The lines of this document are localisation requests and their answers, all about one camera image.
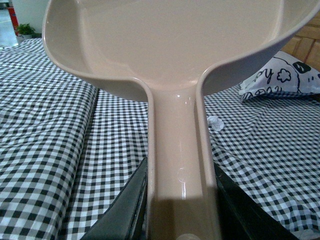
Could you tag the beige plastic dustpan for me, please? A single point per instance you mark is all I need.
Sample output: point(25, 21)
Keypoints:
point(170, 54)

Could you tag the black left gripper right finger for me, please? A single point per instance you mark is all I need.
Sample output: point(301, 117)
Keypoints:
point(241, 218)

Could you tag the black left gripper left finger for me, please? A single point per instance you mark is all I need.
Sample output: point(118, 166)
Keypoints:
point(124, 219)

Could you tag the crumpled white paper trash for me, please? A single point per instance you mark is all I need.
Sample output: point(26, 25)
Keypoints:
point(215, 122)

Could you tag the small potted green plant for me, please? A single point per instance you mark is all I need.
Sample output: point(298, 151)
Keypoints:
point(26, 31)

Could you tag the black white checkered bed sheet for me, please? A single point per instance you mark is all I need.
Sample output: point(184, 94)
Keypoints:
point(67, 149)

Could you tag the white printed pillow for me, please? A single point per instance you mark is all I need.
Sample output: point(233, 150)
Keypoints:
point(284, 76)

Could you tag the wooden headboard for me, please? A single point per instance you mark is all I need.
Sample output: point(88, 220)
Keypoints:
point(305, 45)

